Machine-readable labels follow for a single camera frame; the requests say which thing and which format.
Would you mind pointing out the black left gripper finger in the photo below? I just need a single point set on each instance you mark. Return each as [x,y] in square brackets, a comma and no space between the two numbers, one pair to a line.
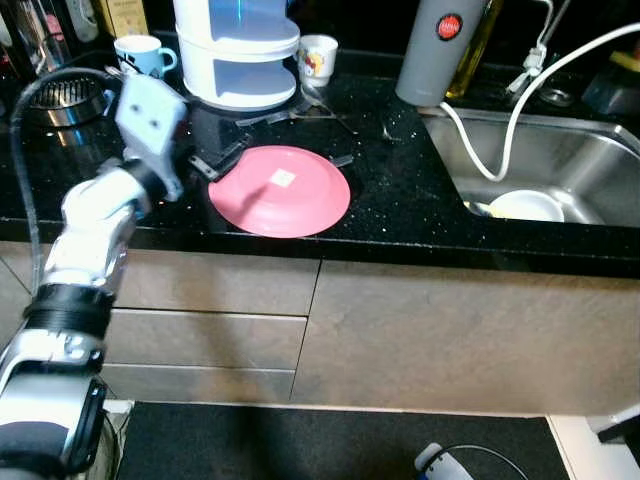
[226,158]
[205,168]

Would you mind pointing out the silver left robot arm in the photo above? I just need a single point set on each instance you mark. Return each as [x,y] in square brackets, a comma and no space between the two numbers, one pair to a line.
[80,250]

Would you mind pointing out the brown kitchen base cabinet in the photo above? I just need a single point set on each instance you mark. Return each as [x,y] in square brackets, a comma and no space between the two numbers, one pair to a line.
[450,340]

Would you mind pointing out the metal fork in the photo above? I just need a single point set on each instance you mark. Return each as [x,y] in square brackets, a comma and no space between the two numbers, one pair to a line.
[280,114]

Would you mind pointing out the white tiered plastic container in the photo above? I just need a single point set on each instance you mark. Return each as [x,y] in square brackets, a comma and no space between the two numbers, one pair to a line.
[235,55]

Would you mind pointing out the blue mug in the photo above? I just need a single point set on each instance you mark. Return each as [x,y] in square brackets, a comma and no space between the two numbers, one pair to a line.
[140,55]

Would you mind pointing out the white printed cup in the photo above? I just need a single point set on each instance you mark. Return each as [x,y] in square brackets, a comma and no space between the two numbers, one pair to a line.
[317,60]

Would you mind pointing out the steel strainer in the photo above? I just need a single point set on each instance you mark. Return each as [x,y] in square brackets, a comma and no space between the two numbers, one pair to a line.
[70,100]

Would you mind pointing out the yellow carton box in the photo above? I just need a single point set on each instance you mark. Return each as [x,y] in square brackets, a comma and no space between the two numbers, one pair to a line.
[122,15]

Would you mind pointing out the dark bottle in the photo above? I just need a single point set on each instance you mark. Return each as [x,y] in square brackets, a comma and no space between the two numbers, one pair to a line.
[82,18]

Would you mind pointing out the steel jug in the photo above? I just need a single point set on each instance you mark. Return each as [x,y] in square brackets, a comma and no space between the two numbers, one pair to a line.
[40,35]

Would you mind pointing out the dark sponge holder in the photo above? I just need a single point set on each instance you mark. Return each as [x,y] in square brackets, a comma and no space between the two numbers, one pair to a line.
[612,92]

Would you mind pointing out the stainless steel sink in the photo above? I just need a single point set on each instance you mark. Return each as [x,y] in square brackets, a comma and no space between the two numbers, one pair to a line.
[580,150]

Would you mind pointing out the grey canister with red logo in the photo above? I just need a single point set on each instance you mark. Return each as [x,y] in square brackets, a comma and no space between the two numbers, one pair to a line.
[435,55]

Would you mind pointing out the round metal drain cap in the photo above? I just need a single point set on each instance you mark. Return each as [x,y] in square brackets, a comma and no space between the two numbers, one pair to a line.
[555,98]

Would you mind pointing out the yellow oil bottle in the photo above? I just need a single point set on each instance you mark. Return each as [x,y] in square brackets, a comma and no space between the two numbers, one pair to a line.
[475,60]

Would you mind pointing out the white bowl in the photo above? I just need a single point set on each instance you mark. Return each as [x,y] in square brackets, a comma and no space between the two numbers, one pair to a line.
[525,205]

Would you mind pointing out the grey green plastic bag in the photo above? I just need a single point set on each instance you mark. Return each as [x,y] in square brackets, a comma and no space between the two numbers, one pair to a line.
[112,450]

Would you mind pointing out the black floor mat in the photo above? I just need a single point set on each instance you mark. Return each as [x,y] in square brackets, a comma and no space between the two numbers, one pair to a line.
[330,445]

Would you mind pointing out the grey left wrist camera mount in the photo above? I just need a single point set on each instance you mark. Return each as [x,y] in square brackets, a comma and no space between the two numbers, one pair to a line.
[150,115]

